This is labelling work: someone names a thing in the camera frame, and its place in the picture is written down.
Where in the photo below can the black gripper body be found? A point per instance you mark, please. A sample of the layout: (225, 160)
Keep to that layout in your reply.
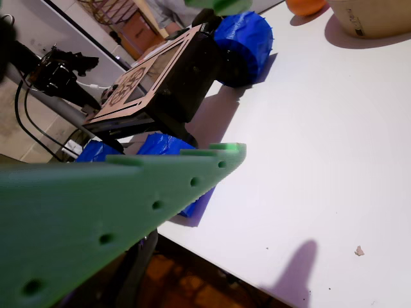
(61, 73)

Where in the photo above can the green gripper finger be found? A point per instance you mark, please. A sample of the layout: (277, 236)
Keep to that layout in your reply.
(221, 5)
(80, 211)

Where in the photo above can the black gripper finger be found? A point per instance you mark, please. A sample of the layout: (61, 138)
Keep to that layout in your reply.
(86, 97)

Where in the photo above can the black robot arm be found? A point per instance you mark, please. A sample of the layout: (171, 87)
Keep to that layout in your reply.
(13, 48)

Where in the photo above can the person in grey shirt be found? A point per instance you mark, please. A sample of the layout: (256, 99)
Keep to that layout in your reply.
(173, 13)

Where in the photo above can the white power adapter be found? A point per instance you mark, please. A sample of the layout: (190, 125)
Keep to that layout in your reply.
(72, 147)

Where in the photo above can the wooden lattice chair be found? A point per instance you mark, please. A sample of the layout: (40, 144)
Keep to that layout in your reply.
(102, 11)

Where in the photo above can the wooden top rover chassis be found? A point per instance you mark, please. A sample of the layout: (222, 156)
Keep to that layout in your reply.
(186, 73)

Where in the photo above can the dark table leg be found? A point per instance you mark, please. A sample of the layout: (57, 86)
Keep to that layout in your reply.
(135, 272)

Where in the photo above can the brown cardboard box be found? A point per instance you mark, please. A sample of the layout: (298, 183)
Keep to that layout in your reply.
(141, 35)

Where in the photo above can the orange fruit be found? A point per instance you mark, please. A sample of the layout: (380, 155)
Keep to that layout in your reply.
(305, 6)

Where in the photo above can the brown paper bowl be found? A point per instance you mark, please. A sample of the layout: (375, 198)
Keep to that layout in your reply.
(375, 19)

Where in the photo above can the small paper crumb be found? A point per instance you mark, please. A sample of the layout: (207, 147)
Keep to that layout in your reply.
(359, 251)

